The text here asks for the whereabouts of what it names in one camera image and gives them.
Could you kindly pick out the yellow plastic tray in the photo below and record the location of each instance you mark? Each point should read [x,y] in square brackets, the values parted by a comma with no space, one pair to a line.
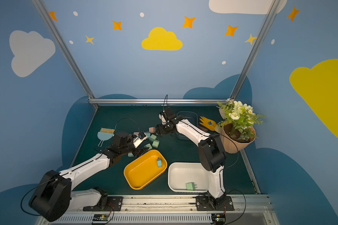
[143,170]

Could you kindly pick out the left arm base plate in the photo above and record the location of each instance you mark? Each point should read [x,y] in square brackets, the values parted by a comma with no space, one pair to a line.
[106,203]

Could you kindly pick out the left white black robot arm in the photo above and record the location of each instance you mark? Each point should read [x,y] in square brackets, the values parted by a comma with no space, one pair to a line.
[55,193]

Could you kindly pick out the yellow work glove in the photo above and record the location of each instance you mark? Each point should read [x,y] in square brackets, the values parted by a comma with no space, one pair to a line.
[208,123]

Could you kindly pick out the blue plug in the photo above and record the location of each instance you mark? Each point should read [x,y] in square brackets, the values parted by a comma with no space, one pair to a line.
[159,163]

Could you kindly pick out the dark blue plastic bin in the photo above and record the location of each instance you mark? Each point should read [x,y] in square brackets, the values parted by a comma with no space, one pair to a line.
[192,117]

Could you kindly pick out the white plastic tray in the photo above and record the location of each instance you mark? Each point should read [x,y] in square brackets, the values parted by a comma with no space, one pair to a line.
[181,173]

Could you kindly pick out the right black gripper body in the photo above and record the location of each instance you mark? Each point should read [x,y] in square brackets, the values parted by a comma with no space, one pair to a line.
[160,130]

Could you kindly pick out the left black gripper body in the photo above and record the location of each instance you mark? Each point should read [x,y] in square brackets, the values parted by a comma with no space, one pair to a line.
[139,151]

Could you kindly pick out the potted white flower plant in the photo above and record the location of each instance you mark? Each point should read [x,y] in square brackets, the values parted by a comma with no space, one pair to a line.
[237,126]

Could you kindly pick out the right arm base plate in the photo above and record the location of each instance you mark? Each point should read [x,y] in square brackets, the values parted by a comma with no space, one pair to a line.
[206,203]

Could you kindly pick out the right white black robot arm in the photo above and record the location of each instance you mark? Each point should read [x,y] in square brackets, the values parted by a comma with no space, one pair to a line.
[210,149]

